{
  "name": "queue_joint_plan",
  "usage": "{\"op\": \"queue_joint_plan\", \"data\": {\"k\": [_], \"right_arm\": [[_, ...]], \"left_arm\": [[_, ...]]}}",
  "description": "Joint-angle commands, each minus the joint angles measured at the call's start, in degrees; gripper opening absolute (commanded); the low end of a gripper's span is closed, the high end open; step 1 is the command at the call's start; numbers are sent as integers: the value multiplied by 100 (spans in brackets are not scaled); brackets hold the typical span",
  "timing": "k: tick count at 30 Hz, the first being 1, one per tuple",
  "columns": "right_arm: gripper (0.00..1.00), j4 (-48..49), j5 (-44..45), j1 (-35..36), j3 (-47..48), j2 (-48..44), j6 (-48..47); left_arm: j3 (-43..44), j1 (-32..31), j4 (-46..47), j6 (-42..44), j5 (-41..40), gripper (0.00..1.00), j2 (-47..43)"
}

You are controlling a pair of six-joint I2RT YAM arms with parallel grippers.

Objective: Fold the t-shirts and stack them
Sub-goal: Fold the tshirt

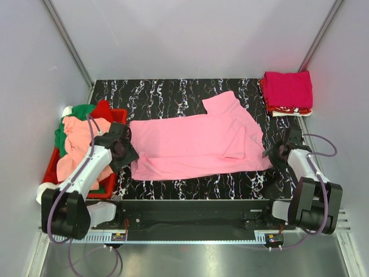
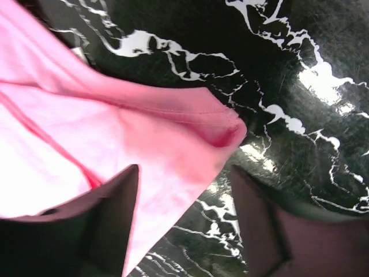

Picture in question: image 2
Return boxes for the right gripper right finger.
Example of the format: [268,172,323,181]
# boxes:
[230,166,368,276]

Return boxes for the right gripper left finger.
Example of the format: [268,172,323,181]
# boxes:
[1,164,139,277]

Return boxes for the pink t shirt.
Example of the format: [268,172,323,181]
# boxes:
[1,1,246,276]

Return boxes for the black marble pattern mat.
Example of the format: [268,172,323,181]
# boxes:
[22,1,368,276]

